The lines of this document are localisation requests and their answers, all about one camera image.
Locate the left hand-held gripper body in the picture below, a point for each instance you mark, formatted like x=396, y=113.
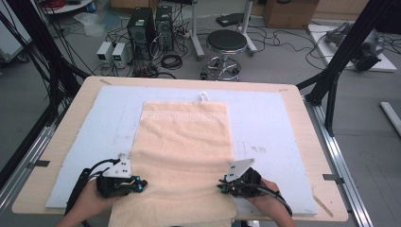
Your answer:
x=116, y=186

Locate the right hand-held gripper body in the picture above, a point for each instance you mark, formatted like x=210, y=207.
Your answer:
x=246, y=184

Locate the peach terry towel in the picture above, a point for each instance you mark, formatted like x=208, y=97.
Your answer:
x=183, y=151

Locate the person's right hand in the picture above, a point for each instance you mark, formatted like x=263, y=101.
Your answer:
x=269, y=203

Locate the person's left hand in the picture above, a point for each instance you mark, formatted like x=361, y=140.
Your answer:
x=90, y=203

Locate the white gridded mat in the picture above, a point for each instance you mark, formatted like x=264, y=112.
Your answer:
x=107, y=119

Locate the thin wooden stick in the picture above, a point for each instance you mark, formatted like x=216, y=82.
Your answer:
x=323, y=206

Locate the grey metal clamp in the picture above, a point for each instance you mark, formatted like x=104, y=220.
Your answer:
x=39, y=163
x=332, y=178

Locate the brown tape strip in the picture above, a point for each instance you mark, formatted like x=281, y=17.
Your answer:
x=105, y=82

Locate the white power supply box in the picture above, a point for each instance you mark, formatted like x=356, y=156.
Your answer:
x=119, y=53
x=104, y=52

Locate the black round stool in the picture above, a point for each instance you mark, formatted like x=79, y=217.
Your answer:
x=226, y=41

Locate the large black computer tower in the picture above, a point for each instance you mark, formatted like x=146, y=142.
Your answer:
x=140, y=31

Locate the white table leg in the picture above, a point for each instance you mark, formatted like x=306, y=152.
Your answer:
x=247, y=25
x=196, y=34

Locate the slim black computer tower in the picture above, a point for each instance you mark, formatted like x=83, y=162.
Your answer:
x=164, y=26

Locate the white floor board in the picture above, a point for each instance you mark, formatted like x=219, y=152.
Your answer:
x=318, y=41

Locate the white tube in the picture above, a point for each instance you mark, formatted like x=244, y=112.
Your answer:
x=391, y=115

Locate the clear plastic bag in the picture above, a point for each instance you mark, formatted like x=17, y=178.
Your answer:
x=91, y=23

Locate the flat black device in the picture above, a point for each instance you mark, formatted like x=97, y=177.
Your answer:
x=230, y=19

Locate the cardboard box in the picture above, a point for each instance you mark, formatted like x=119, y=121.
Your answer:
x=290, y=14

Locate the grey robot device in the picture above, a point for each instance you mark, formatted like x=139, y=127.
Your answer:
x=369, y=50

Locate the white round table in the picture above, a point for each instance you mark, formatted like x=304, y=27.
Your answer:
x=69, y=8

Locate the aluminium rail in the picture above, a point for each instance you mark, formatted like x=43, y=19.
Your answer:
x=343, y=164
x=28, y=160

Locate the black metal frame stand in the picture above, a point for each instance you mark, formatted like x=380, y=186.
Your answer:
x=38, y=41
x=343, y=53

